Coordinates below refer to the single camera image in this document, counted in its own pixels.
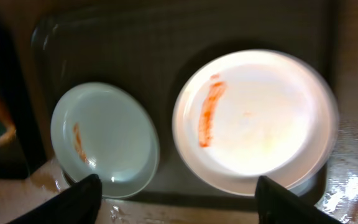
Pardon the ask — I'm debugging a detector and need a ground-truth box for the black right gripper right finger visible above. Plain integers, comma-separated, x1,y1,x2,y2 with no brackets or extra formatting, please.
255,175,341,224

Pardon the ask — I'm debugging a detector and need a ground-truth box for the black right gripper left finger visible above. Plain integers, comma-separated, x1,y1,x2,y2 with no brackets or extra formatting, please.
9,174,102,224

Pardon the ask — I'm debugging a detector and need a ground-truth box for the dark brown serving tray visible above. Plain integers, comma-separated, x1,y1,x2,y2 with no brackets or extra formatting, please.
31,1,338,210

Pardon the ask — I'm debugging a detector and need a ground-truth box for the pale green plate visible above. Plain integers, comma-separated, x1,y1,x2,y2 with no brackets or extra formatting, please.
50,82,160,198

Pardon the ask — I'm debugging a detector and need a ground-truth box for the pinkish white plate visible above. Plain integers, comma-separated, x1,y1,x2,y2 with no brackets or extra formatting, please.
172,49,339,197

